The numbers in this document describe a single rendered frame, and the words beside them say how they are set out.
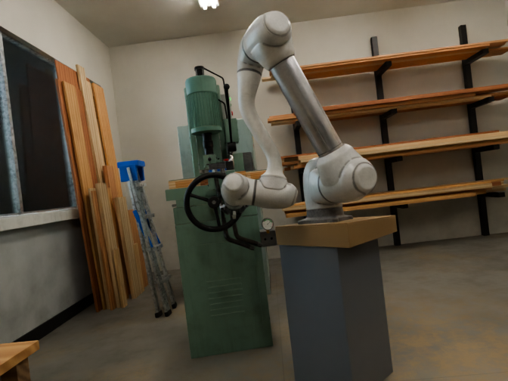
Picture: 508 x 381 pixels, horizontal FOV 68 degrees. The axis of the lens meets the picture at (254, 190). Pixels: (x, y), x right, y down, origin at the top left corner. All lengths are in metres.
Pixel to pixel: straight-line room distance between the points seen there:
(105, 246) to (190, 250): 1.45
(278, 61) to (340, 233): 0.66
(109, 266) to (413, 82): 3.78
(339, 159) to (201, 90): 1.03
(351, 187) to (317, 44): 3.51
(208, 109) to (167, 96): 2.58
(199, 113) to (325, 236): 1.05
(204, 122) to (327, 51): 2.85
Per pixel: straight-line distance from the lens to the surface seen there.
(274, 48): 1.41
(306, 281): 1.60
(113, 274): 3.40
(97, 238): 3.38
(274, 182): 1.42
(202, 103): 2.15
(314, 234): 1.51
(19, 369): 1.19
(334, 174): 1.40
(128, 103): 4.82
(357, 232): 1.47
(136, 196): 2.88
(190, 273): 2.06
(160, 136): 4.64
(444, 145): 4.36
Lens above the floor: 0.86
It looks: 1 degrees down
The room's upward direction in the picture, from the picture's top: 7 degrees counter-clockwise
